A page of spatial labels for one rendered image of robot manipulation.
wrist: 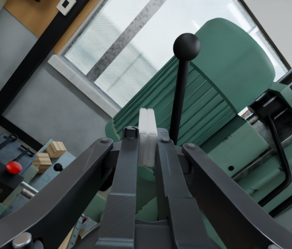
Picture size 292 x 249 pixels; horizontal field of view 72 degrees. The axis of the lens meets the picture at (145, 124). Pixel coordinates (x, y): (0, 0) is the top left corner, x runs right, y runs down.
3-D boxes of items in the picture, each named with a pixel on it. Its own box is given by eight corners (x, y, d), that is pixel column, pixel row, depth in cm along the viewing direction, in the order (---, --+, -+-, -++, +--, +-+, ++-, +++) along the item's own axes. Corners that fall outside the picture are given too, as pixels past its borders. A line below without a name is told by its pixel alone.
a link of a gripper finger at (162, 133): (157, 153, 14) (200, 156, 14) (154, 127, 19) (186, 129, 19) (155, 172, 14) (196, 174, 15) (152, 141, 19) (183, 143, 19)
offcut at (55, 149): (60, 157, 72) (66, 150, 71) (49, 157, 68) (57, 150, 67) (55, 148, 73) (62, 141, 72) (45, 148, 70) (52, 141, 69)
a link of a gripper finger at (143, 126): (145, 167, 16) (135, 166, 16) (144, 133, 23) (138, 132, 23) (147, 134, 15) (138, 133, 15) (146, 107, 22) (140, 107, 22)
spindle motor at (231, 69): (109, 114, 53) (200, 20, 45) (156, 155, 57) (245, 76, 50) (95, 145, 36) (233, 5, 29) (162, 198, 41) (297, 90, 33)
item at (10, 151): (-5, 142, 50) (7, 127, 48) (33, 168, 53) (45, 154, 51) (-53, 172, 37) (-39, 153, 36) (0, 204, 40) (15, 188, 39)
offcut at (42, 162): (32, 173, 59) (41, 164, 58) (28, 161, 61) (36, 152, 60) (43, 173, 62) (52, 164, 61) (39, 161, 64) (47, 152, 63)
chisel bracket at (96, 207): (66, 183, 54) (86, 163, 52) (105, 211, 57) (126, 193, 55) (55, 203, 47) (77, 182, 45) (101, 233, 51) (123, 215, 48)
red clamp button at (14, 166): (11, 160, 43) (13, 157, 42) (22, 169, 43) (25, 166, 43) (1, 168, 40) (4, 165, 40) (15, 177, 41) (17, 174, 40)
